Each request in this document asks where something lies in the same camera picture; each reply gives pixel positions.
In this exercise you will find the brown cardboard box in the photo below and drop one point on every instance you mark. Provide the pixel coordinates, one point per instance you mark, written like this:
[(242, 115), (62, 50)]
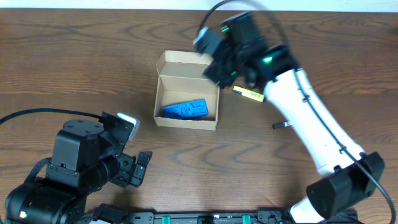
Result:
[(181, 79)]

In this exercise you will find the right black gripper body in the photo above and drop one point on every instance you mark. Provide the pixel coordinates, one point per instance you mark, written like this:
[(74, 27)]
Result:
[(222, 66)]

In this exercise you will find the black marker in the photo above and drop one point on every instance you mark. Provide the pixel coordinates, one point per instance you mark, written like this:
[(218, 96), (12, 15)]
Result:
[(281, 125)]

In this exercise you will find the blue plastic holder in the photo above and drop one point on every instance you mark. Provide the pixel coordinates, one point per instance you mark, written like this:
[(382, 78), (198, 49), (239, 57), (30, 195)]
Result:
[(186, 110)]

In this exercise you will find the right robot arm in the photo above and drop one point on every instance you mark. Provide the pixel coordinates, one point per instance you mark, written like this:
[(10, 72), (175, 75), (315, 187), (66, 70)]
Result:
[(348, 174)]

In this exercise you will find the yellow highlighter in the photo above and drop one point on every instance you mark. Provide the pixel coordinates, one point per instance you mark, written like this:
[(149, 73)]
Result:
[(249, 94)]

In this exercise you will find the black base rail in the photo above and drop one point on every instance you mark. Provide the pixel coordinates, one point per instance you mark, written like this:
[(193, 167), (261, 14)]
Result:
[(110, 214)]

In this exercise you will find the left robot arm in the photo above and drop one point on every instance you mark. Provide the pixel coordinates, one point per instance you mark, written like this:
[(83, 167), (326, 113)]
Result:
[(86, 156)]

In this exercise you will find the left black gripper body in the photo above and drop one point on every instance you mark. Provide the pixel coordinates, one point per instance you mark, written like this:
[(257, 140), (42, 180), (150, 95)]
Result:
[(127, 170)]

